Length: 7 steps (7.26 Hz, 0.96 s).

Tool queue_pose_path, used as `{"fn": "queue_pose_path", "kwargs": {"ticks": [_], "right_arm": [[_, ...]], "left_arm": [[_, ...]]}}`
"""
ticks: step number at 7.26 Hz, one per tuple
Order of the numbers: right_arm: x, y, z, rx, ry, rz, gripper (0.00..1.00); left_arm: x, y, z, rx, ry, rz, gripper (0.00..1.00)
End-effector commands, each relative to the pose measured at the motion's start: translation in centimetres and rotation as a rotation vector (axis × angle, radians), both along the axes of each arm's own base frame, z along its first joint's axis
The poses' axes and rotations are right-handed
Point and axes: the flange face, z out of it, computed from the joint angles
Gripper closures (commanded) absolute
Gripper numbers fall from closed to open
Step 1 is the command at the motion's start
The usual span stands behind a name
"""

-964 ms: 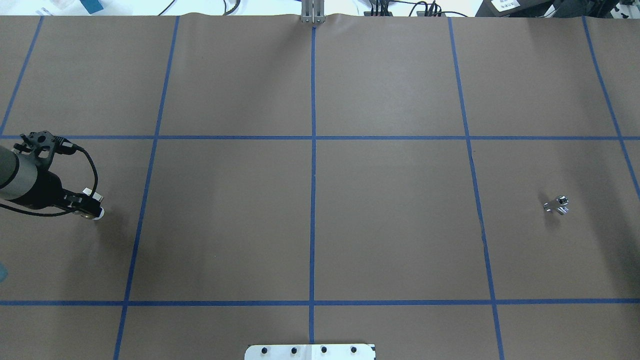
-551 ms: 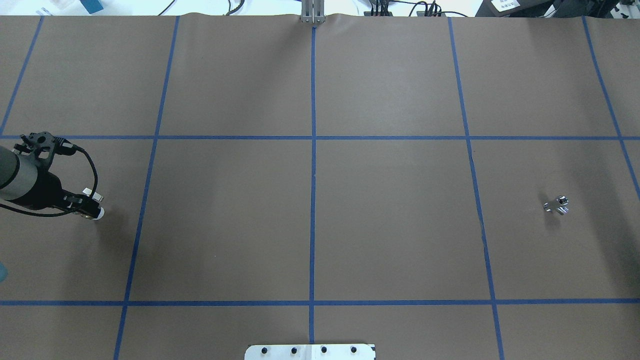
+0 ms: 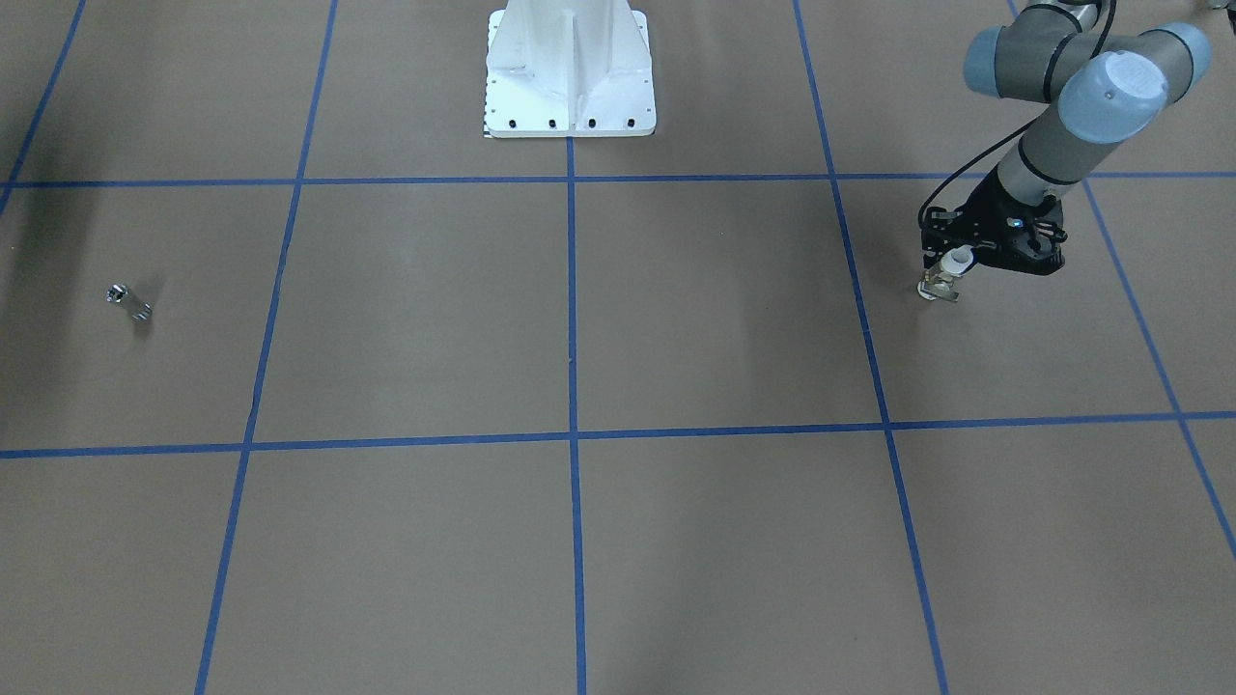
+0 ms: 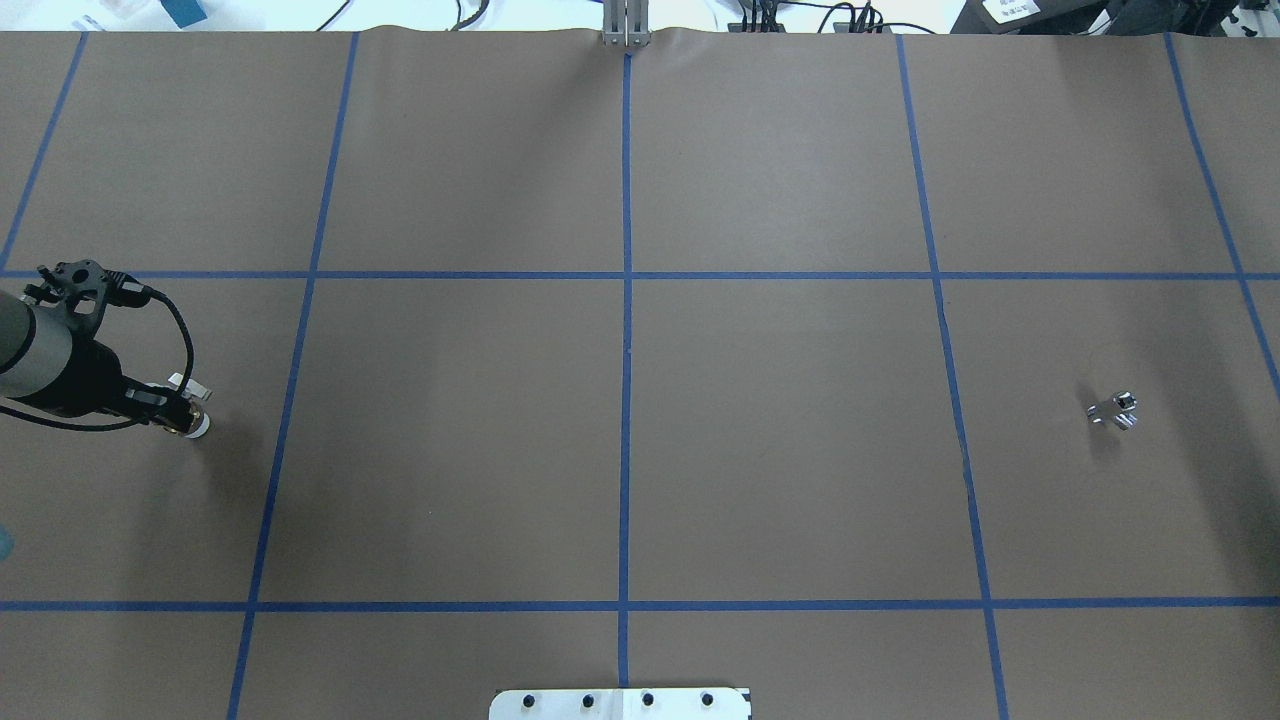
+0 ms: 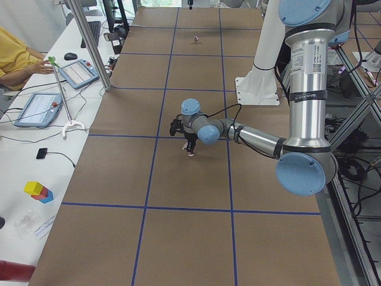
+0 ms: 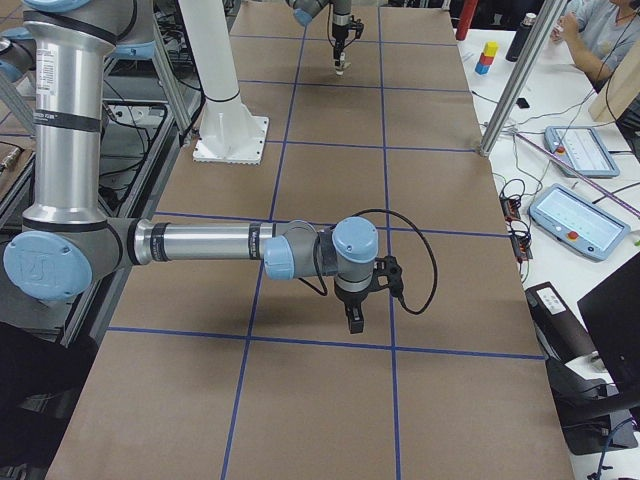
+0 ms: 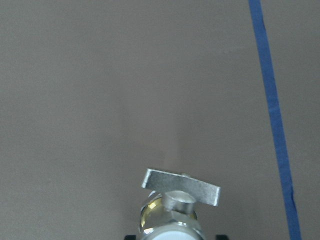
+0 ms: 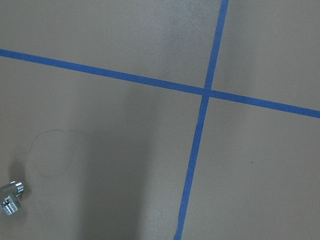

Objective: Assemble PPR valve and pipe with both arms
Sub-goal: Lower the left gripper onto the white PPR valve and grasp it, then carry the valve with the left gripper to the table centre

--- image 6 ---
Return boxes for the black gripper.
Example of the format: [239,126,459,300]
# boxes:
[334,285,369,334]
[331,13,350,67]

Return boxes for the brass PPR valve white ends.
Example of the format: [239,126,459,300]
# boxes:
[335,61,350,76]

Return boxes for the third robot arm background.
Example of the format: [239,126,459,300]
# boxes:
[1,27,36,83]

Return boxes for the red bottle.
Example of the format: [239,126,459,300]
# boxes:
[455,0,478,41]

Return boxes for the stacked coloured blocks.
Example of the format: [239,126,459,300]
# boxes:
[474,41,499,75]

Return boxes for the black water bottle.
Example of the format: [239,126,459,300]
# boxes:
[505,13,537,62]

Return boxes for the small electronics board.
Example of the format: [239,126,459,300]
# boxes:
[499,194,533,264]

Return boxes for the black box with label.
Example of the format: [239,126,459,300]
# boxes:
[525,282,596,362]

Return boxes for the near teach pendant tablet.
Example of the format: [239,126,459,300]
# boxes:
[529,184,630,261]

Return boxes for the teach pendant tablet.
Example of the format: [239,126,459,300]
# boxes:
[544,126,620,178]
[529,184,630,261]

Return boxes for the black monitor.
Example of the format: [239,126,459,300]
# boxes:
[578,257,639,392]

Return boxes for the far teach pendant tablet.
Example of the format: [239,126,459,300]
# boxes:
[544,126,620,178]

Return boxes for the seated person in grey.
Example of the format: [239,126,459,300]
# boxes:
[550,0,639,91]

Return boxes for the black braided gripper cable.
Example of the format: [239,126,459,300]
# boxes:
[298,208,439,316]

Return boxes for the white camera stand base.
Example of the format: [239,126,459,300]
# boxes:
[179,0,269,165]

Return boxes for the aluminium frame post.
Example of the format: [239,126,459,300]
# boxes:
[478,0,566,157]

